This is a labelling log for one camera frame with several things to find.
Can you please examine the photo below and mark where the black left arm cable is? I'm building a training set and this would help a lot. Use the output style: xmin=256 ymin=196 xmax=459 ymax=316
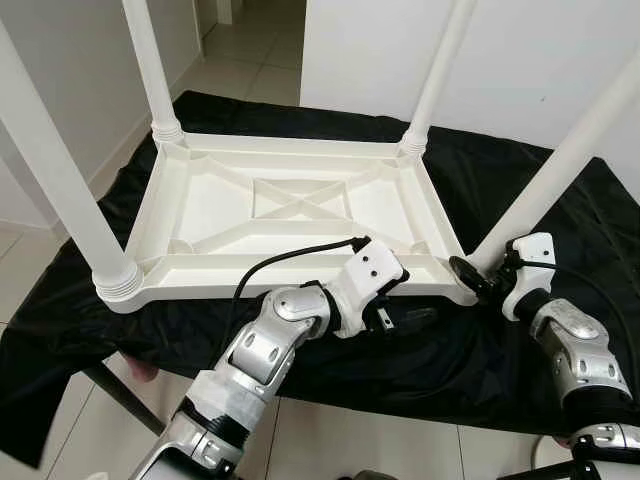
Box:
xmin=230 ymin=236 xmax=374 ymax=337

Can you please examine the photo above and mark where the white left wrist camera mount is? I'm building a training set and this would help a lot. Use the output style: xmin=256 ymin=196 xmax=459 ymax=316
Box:
xmin=328 ymin=238 xmax=410 ymax=340

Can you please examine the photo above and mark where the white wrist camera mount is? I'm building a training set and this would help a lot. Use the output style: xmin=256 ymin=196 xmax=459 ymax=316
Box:
xmin=500 ymin=232 xmax=558 ymax=322
xmin=328 ymin=238 xmax=410 ymax=340

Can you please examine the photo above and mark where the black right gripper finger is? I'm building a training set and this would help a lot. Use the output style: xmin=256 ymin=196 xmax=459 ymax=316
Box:
xmin=447 ymin=255 xmax=497 ymax=302

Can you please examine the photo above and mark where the black cloth table cover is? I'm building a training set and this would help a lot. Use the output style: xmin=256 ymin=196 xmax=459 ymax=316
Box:
xmin=0 ymin=90 xmax=640 ymax=469

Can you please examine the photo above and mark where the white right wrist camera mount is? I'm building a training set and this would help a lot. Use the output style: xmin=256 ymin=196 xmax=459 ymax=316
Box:
xmin=500 ymin=232 xmax=558 ymax=322

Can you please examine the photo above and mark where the white plastic table top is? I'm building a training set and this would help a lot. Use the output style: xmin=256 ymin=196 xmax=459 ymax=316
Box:
xmin=95 ymin=130 xmax=480 ymax=314

